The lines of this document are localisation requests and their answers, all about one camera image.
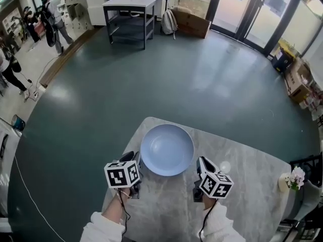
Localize grey chair with black legs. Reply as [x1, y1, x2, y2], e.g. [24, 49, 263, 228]
[285, 180, 322, 221]

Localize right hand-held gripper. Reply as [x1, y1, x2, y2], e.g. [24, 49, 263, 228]
[193, 156, 235, 203]

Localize light grey backpack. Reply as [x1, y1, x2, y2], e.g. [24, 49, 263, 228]
[160, 8, 179, 40]

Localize teal bucket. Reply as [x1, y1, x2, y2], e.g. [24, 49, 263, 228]
[11, 114, 26, 131]

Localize light blue round plate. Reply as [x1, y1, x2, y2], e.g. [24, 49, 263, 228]
[140, 124, 195, 176]

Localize person's left forearm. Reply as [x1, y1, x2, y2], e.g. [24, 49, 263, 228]
[79, 195, 132, 242]

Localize white floor cable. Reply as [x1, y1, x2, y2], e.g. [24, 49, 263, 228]
[14, 154, 66, 242]

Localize large brown cardboard box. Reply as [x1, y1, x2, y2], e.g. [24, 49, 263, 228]
[171, 6, 212, 39]

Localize pink flowers in white pot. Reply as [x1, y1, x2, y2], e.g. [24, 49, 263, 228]
[278, 166, 306, 193]

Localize beige metal lockers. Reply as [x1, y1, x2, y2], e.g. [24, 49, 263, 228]
[62, 0, 95, 39]

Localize person's left hand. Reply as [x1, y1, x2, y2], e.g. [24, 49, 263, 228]
[117, 187, 133, 200]

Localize black framed glass door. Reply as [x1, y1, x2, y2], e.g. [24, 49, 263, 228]
[205, 0, 323, 57]

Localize grey table with white top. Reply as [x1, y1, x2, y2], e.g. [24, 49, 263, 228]
[102, 0, 157, 50]

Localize grey marble dining table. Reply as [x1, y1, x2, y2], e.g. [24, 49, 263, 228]
[100, 116, 292, 242]

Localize black bin with yellow lid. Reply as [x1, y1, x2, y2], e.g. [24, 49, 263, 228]
[272, 44, 295, 73]

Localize white shelf unit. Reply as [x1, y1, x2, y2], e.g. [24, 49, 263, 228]
[0, 117, 22, 216]

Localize person's right forearm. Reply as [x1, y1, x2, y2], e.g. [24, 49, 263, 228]
[196, 198, 247, 242]

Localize open printed cardboard box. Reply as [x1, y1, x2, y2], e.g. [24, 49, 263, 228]
[285, 59, 313, 103]

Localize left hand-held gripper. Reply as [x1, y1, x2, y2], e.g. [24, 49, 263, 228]
[103, 150, 142, 200]

